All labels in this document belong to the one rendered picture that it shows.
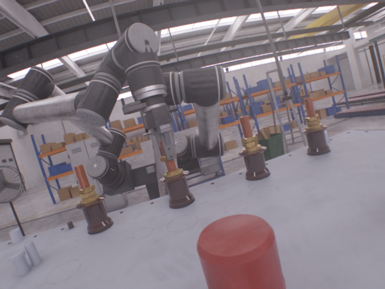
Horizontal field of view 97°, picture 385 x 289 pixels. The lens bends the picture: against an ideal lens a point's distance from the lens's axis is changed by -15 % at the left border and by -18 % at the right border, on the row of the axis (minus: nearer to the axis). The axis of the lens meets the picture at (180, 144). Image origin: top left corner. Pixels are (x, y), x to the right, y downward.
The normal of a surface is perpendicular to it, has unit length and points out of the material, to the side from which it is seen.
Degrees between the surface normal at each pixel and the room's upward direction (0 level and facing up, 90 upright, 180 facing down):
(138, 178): 90
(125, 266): 0
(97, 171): 66
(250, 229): 4
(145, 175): 90
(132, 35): 90
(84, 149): 90
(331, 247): 0
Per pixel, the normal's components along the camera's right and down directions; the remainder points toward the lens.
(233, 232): -0.26, -0.95
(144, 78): 0.09, 0.07
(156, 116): 0.32, 0.00
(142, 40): 0.65, -0.12
